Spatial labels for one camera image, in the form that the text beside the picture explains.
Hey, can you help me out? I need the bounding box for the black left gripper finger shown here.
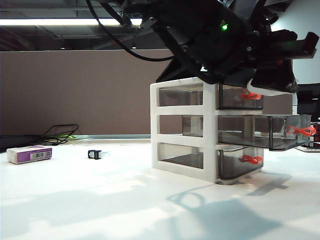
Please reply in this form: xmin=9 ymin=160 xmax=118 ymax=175
xmin=251 ymin=58 xmax=299 ymax=94

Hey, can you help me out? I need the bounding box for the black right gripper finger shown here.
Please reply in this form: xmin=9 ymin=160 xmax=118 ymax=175
xmin=155 ymin=59 xmax=204 ymax=83

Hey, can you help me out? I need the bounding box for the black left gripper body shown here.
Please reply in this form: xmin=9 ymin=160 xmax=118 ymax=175
xmin=152 ymin=2 xmax=258 ymax=85

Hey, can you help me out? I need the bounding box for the white earphone case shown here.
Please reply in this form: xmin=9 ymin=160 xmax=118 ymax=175
xmin=246 ymin=79 xmax=278 ymax=97

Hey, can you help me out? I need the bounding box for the smoky grey drawer orange handle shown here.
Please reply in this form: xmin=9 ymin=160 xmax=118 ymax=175
xmin=182 ymin=114 xmax=316 ymax=152
xmin=158 ymin=147 xmax=263 ymax=180
xmin=158 ymin=83 xmax=265 ymax=111

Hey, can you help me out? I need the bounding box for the white plastic drawer cabinet frame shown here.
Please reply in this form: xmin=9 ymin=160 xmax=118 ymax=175
xmin=149 ymin=76 xmax=266 ymax=185

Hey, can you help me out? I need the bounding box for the black monitor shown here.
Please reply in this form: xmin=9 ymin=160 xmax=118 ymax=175
xmin=296 ymin=83 xmax=320 ymax=116

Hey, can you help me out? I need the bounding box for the white flat tray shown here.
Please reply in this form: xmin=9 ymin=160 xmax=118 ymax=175
xmin=294 ymin=144 xmax=320 ymax=153

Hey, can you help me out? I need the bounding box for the brown desk partition panel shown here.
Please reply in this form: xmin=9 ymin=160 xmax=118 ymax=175
xmin=0 ymin=48 xmax=293 ymax=137

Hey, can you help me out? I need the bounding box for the small black plastic clip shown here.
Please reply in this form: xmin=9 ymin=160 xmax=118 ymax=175
xmin=87 ymin=149 xmax=111 ymax=160

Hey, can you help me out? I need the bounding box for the long ceiling light strip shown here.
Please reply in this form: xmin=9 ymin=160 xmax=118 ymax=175
xmin=0 ymin=17 xmax=143 ymax=27

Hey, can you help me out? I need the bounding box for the purple and white small box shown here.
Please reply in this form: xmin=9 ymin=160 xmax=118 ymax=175
xmin=6 ymin=144 xmax=53 ymax=165

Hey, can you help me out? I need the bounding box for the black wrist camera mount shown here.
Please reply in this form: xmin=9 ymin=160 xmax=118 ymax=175
xmin=253 ymin=29 xmax=320 ymax=61

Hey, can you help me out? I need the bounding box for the black desk cable bundle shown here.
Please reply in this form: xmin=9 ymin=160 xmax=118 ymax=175
xmin=41 ymin=124 xmax=80 ymax=146

